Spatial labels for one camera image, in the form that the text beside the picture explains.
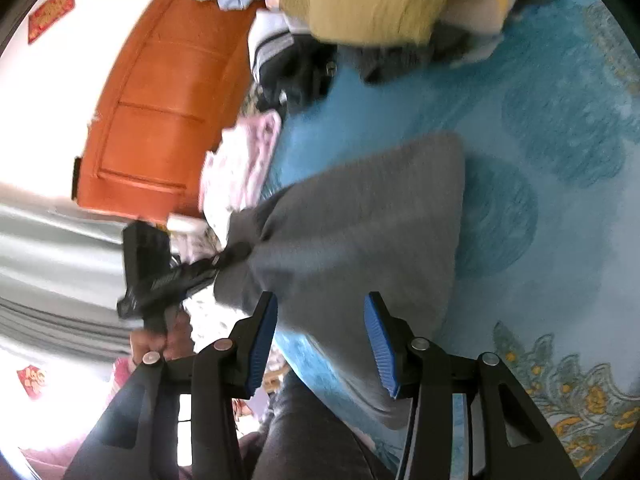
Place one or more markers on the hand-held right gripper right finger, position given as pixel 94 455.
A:
pixel 382 345

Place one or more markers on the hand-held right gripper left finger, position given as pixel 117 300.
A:
pixel 262 340

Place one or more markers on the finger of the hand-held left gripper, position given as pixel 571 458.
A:
pixel 235 255

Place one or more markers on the grey fleece garment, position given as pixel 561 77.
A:
pixel 360 220

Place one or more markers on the person's left hand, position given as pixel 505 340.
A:
pixel 177 340

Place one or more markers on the white cloth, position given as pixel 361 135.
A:
pixel 187 224

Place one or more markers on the pink floral folded garment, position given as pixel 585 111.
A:
pixel 240 170

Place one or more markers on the grey curtain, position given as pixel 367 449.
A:
pixel 50 260

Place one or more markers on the person's grey trouser leg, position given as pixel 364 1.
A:
pixel 310 440

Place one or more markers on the orange wooden headboard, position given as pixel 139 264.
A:
pixel 160 110

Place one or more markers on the teal floral bedspread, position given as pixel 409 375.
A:
pixel 525 185

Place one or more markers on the magenta cloth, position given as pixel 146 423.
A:
pixel 50 460

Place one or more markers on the dark grey cloth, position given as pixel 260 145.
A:
pixel 380 65

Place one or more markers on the mustard yellow knitted sweater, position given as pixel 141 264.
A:
pixel 375 0

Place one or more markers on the beige garment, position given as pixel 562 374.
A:
pixel 480 10

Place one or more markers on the small red wall decoration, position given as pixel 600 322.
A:
pixel 32 382

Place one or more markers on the red rectangular wall decoration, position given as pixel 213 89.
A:
pixel 50 12

